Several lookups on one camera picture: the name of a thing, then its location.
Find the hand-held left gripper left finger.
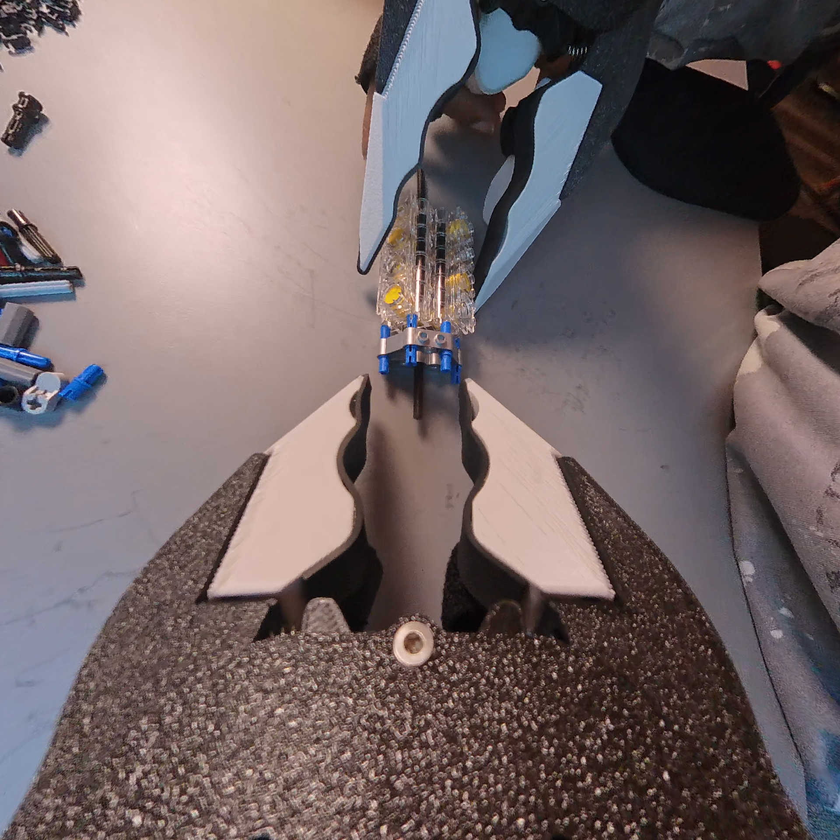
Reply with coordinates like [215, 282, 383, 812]
[209, 375, 372, 632]

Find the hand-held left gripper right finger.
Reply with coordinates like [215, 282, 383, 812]
[458, 379, 618, 634]

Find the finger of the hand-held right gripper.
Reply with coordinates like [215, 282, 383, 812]
[356, 0, 484, 275]
[472, 69, 605, 309]

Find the clear block with yellow pistons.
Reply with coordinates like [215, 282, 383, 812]
[374, 189, 477, 337]

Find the grey beam frame with holes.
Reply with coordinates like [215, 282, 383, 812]
[378, 327, 464, 372]

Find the person's right forearm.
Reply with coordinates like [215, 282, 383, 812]
[650, 0, 840, 72]

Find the person's right hand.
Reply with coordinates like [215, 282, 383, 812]
[451, 84, 508, 133]

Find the black office chair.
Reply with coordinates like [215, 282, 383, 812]
[609, 58, 803, 222]

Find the pile of mixed building parts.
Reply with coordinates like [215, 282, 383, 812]
[0, 208, 107, 416]

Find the pile of black pins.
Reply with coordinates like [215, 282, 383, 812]
[0, 0, 84, 55]

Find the black pin connector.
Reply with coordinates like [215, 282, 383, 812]
[0, 91, 49, 148]

